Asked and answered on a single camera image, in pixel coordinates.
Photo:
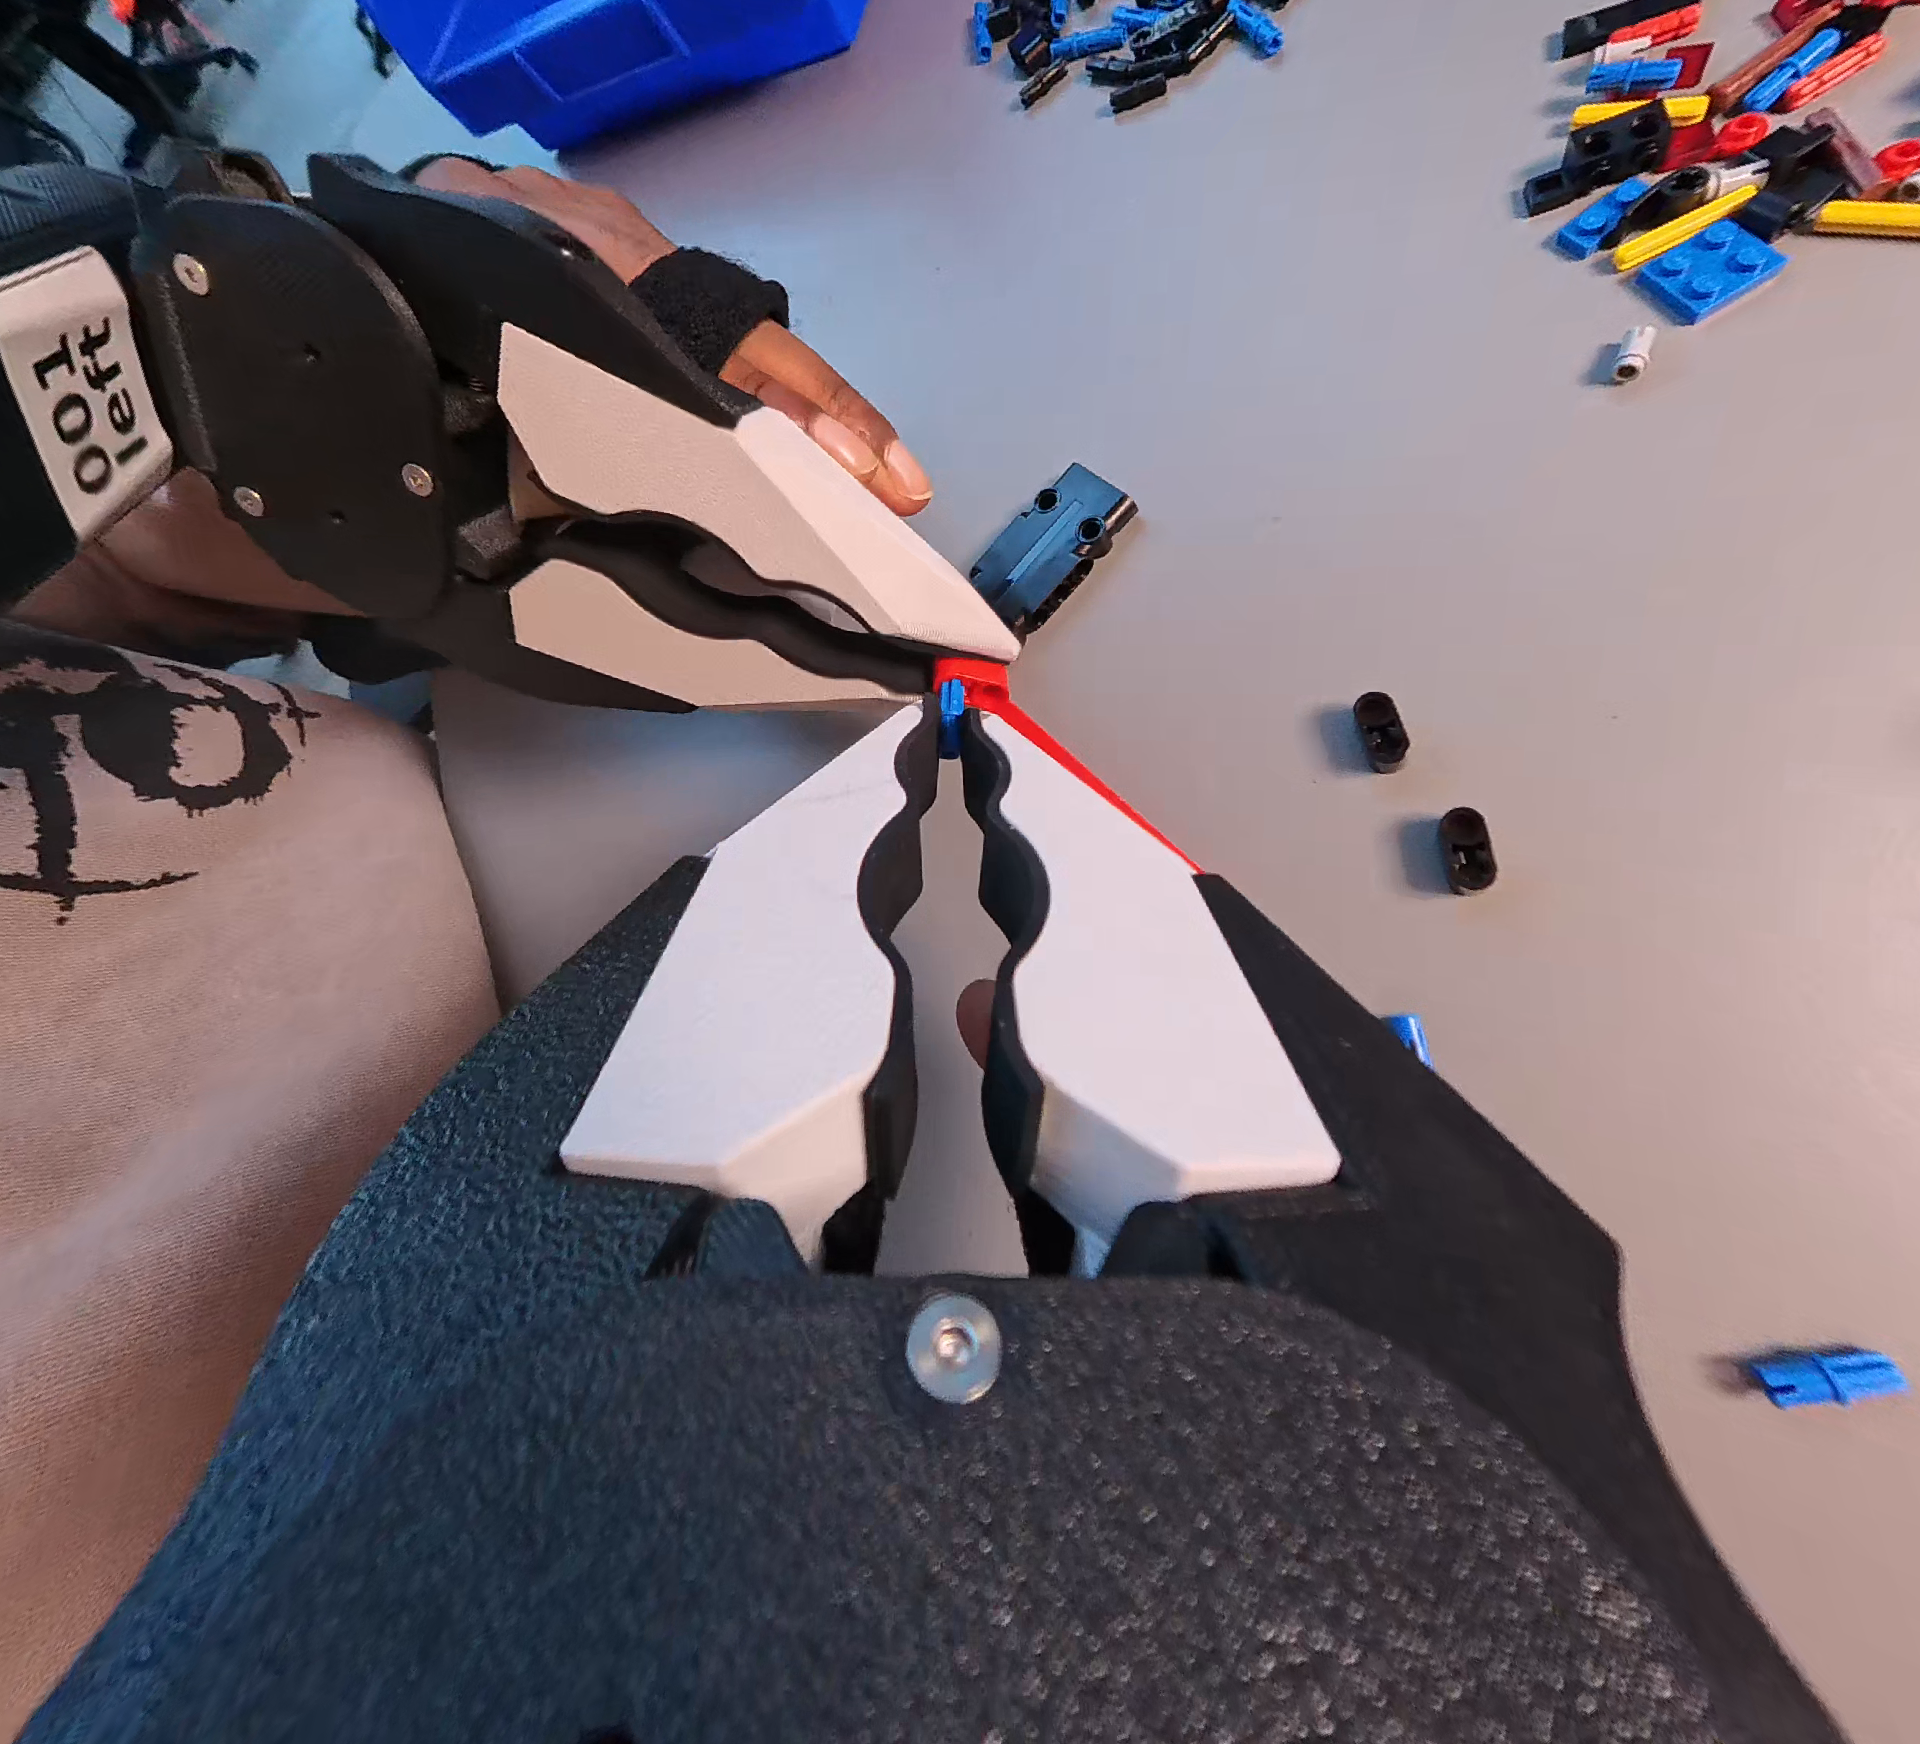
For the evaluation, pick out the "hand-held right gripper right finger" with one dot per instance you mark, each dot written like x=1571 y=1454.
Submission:
x=1155 y=1022

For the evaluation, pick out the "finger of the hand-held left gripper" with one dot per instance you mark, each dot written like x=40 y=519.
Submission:
x=719 y=469
x=630 y=641

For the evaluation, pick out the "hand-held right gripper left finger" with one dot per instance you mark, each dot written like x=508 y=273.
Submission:
x=749 y=1009

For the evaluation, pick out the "long red lego beam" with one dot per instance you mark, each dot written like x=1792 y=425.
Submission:
x=1111 y=793

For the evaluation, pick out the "blue lego pin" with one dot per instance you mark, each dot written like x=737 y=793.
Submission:
x=1822 y=1378
x=950 y=728
x=1410 y=1034

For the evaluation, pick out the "black lego panel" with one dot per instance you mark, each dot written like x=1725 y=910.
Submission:
x=1050 y=544

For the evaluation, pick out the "black lego link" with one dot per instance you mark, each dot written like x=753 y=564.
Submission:
x=1467 y=853
x=1380 y=732

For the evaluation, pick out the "person's left forearm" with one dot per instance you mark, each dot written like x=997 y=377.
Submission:
x=134 y=574

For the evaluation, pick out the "grey lego pin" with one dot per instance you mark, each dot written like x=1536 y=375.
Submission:
x=1632 y=354

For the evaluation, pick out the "pile of mixed lego pieces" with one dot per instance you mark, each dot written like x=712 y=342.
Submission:
x=1725 y=124

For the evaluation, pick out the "person's left hand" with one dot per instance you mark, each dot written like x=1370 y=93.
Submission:
x=840 y=425

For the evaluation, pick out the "person's right hand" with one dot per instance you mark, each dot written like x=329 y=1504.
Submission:
x=976 y=1020

